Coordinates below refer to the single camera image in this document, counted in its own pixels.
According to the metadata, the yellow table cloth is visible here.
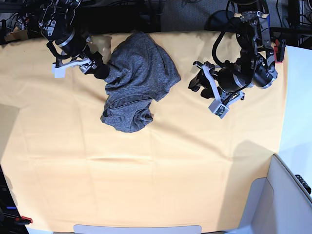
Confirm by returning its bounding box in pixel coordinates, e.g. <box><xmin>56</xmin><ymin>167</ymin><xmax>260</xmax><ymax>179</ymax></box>
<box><xmin>0</xmin><ymin>31</ymin><xmax>288</xmax><ymax>232</ymax></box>

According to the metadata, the red clamp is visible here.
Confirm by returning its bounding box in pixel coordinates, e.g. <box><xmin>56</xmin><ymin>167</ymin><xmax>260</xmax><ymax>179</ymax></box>
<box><xmin>274</xmin><ymin>39</ymin><xmax>286</xmax><ymax>63</ymax></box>
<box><xmin>14</xmin><ymin>216</ymin><xmax>33</xmax><ymax>225</ymax></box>

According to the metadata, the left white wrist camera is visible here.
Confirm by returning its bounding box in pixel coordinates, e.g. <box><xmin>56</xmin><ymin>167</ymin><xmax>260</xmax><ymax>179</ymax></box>
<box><xmin>209</xmin><ymin>99</ymin><xmax>230</xmax><ymax>119</ymax></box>

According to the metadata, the grey tray at bottom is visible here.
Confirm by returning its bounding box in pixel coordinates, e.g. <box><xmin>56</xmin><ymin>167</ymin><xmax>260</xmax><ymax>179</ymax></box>
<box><xmin>74</xmin><ymin>224</ymin><xmax>202</xmax><ymax>234</ymax></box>

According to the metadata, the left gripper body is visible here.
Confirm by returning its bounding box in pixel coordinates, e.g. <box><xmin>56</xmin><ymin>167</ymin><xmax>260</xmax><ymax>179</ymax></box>
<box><xmin>194</xmin><ymin>61</ymin><xmax>254</xmax><ymax>107</ymax></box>

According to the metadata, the red clamp at left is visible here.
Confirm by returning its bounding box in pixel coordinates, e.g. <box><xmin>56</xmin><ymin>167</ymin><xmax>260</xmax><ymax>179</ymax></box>
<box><xmin>14</xmin><ymin>216</ymin><xmax>33</xmax><ymax>225</ymax></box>

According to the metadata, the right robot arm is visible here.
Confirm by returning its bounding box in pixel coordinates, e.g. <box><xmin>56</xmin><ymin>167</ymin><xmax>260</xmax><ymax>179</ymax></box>
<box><xmin>39</xmin><ymin>0</ymin><xmax>109</xmax><ymax>80</ymax></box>

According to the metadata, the black remote control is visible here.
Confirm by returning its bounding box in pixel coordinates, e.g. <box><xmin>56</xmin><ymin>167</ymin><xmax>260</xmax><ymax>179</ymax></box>
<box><xmin>295</xmin><ymin>175</ymin><xmax>312</xmax><ymax>195</ymax></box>

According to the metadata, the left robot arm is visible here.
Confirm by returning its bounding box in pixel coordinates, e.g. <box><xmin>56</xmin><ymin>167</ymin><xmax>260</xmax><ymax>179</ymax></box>
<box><xmin>188</xmin><ymin>0</ymin><xmax>277</xmax><ymax>106</ymax></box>

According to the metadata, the grey long-sleeve T-shirt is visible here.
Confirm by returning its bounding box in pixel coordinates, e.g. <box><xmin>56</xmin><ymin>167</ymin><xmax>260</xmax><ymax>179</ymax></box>
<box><xmin>100</xmin><ymin>32</ymin><xmax>181</xmax><ymax>133</ymax></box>

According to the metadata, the black round stand base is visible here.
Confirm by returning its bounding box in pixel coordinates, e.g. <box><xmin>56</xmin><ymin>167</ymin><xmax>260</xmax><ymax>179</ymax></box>
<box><xmin>204</xmin><ymin>10</ymin><xmax>240</xmax><ymax>33</ymax></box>

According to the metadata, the red clamp at right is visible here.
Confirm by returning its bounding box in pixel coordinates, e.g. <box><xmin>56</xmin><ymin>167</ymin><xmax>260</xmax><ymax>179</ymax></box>
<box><xmin>274</xmin><ymin>39</ymin><xmax>286</xmax><ymax>63</ymax></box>

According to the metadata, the white box bin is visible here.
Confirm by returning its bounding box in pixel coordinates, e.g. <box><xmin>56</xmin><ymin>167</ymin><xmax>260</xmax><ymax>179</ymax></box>
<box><xmin>237</xmin><ymin>155</ymin><xmax>312</xmax><ymax>234</ymax></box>

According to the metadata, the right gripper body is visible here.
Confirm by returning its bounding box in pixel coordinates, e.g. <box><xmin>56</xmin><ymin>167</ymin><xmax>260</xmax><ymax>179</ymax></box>
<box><xmin>46</xmin><ymin>31</ymin><xmax>102</xmax><ymax>73</ymax></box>

